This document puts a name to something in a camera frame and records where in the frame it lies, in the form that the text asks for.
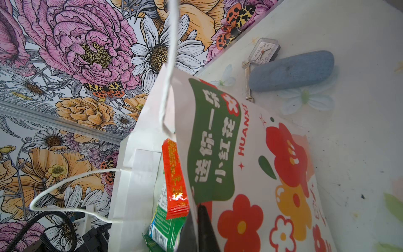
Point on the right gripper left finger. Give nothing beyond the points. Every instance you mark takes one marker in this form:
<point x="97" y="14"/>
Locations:
<point x="187" y="239"/>

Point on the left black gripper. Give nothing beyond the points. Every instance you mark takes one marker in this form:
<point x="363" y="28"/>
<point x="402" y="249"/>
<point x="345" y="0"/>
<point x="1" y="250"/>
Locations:
<point x="91" y="239"/>

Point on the blue grey glasses case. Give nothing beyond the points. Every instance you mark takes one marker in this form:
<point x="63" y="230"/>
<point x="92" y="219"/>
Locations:
<point x="293" y="72"/>

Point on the red snack packet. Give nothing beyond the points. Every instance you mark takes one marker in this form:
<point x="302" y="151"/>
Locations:
<point x="177" y="198"/>

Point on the small square clock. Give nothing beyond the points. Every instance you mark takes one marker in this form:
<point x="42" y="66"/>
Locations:
<point x="264" y="51"/>

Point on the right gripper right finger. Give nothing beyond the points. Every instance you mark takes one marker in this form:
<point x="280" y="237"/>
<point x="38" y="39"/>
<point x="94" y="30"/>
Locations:
<point x="206" y="236"/>

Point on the small metal wrench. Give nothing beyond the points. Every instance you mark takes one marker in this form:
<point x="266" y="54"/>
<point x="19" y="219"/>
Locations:
<point x="246" y="67"/>

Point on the green yellow candy bag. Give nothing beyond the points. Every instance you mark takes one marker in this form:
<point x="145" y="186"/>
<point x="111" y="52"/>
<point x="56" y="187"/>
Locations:
<point x="163" y="234"/>

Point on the white floral paper bag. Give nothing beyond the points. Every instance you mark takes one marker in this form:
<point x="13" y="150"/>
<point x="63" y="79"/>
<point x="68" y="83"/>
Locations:
<point x="247" y="166"/>

